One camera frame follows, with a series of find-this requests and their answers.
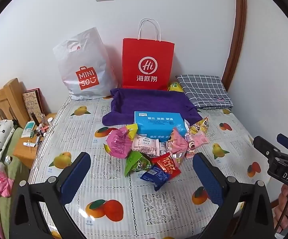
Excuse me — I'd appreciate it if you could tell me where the wooden bed headboard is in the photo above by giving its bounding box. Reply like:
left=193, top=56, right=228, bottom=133
left=0, top=78, right=27, bottom=122

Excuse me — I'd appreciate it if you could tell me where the blue tissue box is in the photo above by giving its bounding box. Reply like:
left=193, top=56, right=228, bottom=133
left=133, top=111, right=187, bottom=142

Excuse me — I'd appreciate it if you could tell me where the salmon pink snack packet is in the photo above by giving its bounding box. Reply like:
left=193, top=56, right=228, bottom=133
left=168, top=128, right=188, bottom=165

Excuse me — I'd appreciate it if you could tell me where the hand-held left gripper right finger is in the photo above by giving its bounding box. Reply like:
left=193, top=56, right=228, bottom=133
left=192, top=152, right=275, bottom=239

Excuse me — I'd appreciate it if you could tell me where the teal white box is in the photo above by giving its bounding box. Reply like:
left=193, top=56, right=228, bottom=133
left=22, top=121, right=36, bottom=138

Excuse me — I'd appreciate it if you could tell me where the wooden nightstand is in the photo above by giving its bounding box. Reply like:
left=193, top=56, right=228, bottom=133
left=13, top=113, right=57, bottom=170

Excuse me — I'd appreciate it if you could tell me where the brown wooden door frame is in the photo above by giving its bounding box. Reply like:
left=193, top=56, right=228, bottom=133
left=221, top=0, right=246, bottom=87

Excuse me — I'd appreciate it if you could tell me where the yellow green snack packet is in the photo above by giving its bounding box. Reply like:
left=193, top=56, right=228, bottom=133
left=168, top=81, right=184, bottom=94

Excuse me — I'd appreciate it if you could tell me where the red snack packet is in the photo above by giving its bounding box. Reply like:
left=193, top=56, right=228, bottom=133
left=150, top=154, right=182, bottom=180

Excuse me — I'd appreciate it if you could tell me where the green quilt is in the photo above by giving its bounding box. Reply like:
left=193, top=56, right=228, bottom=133
left=0, top=127, right=31, bottom=239

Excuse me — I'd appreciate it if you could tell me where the white plastic shopping bag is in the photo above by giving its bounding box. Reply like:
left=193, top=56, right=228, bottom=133
left=53, top=27, right=117, bottom=101

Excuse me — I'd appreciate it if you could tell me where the red paper carrier bag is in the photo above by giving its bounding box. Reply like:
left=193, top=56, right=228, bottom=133
left=122, top=18, right=175, bottom=91

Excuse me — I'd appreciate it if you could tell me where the grey checked folded cloth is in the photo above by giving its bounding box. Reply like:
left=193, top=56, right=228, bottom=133
left=176, top=75, right=234, bottom=110

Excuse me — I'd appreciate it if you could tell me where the magenta snack packet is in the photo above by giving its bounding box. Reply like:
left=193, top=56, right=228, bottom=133
left=104, top=124, right=138, bottom=159

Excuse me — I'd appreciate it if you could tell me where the white strawberry snack packet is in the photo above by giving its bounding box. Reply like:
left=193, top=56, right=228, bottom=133
left=185, top=139, right=197, bottom=158

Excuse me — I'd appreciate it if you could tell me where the dark blue snack packet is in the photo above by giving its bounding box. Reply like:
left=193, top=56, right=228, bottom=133
left=140, top=166, right=170, bottom=190

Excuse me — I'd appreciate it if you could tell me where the patterned brown book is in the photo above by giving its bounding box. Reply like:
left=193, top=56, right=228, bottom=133
left=23, top=89, right=46, bottom=120

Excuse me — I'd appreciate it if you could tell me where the purple towel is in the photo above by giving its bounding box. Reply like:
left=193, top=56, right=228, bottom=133
left=102, top=88, right=202, bottom=127

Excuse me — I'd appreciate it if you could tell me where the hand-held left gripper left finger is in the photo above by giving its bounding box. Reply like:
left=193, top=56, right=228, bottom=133
left=10, top=151, right=92, bottom=239

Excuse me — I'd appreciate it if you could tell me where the light pink small packet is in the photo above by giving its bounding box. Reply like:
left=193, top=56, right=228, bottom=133
left=191, top=132, right=209, bottom=148

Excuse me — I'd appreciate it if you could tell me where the pale pink snack packet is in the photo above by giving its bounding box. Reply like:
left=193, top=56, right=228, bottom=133
left=131, top=134, right=161, bottom=156

